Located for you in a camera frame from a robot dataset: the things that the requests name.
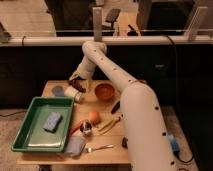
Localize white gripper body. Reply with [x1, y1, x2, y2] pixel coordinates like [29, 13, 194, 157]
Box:
[69, 65, 92, 87]

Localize dark purple grapes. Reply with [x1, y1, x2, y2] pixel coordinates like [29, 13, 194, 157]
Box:
[69, 80, 86, 93]

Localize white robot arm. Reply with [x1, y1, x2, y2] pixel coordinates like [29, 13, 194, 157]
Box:
[70, 41, 177, 171]

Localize orange bowl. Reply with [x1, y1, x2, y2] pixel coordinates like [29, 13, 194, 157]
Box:
[95, 83, 115, 101]

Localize grey-blue round lid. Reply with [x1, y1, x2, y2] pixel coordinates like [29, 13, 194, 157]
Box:
[52, 86, 64, 97]

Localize orange fruit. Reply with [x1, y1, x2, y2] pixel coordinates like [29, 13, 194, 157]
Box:
[89, 111, 101, 125]

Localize blue sponge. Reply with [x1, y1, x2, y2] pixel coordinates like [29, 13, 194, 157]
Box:
[43, 112, 62, 133]

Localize green plastic tray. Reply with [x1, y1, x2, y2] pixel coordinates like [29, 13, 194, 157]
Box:
[11, 97, 74, 153]

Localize grey folded cloth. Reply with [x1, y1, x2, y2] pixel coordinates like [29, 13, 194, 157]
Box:
[65, 136, 86, 157]

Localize silver fork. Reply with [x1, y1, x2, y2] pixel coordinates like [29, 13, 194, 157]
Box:
[84, 144, 114, 153]

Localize small black box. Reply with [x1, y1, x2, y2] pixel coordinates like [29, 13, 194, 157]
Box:
[122, 137, 128, 149]

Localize blue object on floor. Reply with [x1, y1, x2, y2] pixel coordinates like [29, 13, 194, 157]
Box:
[168, 134, 180, 155]

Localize white horizontal rail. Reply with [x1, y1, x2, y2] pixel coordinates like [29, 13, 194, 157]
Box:
[0, 35, 213, 47]

